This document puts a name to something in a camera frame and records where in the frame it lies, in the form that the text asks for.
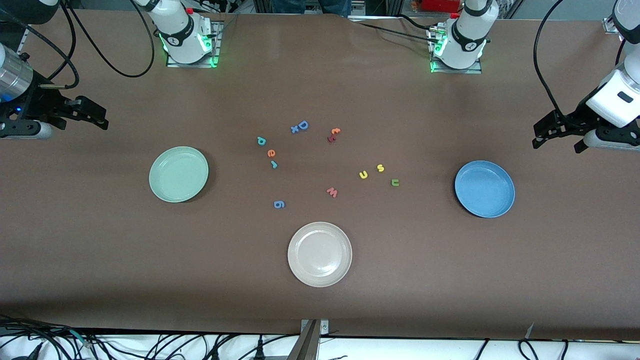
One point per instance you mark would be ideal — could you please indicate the pale green plate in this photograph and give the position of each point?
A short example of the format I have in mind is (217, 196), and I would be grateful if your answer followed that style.
(175, 175)

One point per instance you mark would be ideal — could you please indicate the red foam letter w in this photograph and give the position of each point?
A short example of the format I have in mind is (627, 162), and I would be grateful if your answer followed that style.
(332, 193)

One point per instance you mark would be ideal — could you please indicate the red box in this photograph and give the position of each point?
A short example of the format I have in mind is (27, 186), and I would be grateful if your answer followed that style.
(440, 5)

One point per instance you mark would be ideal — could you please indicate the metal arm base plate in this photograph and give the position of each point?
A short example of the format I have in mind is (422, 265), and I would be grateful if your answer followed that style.
(200, 64)
(475, 70)

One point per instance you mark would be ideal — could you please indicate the metal post with bracket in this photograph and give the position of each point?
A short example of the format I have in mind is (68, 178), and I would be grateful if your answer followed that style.
(307, 345)

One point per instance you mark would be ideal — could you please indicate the yellow foam letter u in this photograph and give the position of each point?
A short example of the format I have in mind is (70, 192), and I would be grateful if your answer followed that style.
(362, 176)

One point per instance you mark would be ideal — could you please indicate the person in blue jeans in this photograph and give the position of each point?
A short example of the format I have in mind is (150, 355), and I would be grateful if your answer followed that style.
(310, 6)

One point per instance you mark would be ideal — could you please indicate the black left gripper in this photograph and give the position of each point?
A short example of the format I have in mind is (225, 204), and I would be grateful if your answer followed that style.
(576, 116)

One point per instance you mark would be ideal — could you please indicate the teal foam letter d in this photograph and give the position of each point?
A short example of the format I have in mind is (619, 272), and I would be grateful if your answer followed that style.
(258, 138)

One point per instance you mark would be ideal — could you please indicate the table cover sheet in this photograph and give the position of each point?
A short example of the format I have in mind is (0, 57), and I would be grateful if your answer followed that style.
(425, 275)

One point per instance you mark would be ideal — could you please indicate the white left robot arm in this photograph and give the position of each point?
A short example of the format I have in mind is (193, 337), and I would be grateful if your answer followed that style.
(467, 30)

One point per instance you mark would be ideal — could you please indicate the blue plate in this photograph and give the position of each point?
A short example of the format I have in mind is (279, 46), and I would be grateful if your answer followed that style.
(485, 190)

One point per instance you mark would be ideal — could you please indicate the aluminium frame profile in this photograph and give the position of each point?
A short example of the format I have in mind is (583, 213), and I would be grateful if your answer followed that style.
(611, 26)
(22, 44)

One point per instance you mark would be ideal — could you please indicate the beige plate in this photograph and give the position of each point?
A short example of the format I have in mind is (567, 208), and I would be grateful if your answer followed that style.
(320, 255)

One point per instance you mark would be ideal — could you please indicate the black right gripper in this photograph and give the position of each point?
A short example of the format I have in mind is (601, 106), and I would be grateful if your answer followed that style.
(39, 102)

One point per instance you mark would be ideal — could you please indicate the blue foam letter g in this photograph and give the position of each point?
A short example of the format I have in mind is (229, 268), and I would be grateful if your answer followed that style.
(279, 204)

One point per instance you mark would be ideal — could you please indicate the blue foam letter D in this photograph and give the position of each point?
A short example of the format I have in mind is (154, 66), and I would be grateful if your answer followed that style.
(307, 124)

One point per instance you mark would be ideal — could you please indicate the white paper tag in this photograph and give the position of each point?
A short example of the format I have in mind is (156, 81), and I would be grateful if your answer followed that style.
(530, 331)

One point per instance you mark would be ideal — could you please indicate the dark red foam letter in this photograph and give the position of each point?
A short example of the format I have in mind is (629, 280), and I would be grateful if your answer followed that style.
(331, 138)

